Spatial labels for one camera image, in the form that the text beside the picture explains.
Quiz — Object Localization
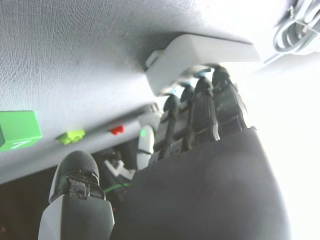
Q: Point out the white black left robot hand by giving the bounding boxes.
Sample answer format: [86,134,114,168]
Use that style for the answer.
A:
[37,64,293,240]

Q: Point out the white power strip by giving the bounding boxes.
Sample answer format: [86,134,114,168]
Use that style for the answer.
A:
[144,33,262,97]

